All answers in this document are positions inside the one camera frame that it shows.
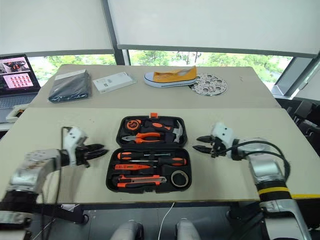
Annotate black table leg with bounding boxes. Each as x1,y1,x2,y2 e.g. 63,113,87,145
32,203,90,225
226,202,266,226

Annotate grey slanted window frame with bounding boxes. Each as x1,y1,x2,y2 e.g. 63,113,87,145
271,49,320,97

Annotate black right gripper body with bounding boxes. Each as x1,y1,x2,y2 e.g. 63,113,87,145
209,136,228,159

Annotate steel claw hammer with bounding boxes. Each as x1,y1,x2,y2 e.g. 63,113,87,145
144,120,185,144

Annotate white roller blind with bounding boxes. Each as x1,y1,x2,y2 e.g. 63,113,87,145
117,0,320,60
0,0,116,60

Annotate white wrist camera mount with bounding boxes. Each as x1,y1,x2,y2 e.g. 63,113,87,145
61,126,89,168
209,121,236,155

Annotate perforated metal disc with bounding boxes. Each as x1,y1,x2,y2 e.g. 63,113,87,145
188,72,228,96

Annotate grey window post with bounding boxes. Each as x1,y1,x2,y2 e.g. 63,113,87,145
101,0,132,66

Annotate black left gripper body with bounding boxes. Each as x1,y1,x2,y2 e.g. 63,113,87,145
74,145,91,169

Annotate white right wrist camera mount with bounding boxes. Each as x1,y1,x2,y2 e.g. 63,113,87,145
209,121,236,155

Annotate white flat box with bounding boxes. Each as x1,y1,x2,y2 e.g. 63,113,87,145
92,71,138,95

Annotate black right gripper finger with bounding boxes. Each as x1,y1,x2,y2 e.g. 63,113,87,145
196,135,215,145
192,145,214,155

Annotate yellow table edge tape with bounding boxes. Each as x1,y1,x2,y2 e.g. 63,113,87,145
289,192,320,200

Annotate orange handled pliers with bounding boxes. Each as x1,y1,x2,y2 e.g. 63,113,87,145
121,131,166,145

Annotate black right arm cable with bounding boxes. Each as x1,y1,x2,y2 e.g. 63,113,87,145
223,140,292,185

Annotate grey laptop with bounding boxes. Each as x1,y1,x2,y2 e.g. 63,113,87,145
0,53,42,110

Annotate black tool case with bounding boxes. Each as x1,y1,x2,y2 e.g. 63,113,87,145
105,112,193,195

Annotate phillips screwdriver orange black handle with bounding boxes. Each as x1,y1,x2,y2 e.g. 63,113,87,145
129,157,187,167

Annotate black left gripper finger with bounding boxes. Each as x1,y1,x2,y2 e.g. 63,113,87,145
88,149,110,160
86,143,105,154

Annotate flathead screwdriver orange black handle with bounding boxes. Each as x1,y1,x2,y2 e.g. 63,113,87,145
116,151,172,161

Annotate black folded cloth package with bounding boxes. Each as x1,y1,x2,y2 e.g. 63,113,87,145
47,69,92,103

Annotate orange voltage tester pen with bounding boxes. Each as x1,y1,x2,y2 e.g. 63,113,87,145
114,163,158,171

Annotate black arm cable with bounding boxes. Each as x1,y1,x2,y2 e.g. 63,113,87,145
223,140,292,185
39,126,72,240

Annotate thin white floor cable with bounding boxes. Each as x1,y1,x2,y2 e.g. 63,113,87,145
59,203,81,213

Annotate yellow canvas shoe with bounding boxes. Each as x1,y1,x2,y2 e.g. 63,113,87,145
143,65,198,89

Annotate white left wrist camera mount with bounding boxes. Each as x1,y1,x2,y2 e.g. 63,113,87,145
61,126,89,168

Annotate grey rounded robot leg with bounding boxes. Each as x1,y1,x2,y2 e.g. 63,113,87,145
109,219,145,240
176,218,201,240

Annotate white hanging cable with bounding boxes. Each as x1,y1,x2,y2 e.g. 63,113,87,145
158,201,176,240

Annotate black tape roll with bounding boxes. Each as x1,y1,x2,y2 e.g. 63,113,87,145
170,170,190,188

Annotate orange black tape measure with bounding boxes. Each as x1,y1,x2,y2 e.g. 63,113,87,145
125,119,142,131

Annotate black chair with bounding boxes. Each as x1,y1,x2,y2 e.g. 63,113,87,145
274,97,320,151

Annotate orange black utility knife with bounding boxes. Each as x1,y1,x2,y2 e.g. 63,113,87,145
116,175,168,189

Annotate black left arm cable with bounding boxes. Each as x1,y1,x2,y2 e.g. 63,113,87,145
39,126,72,240

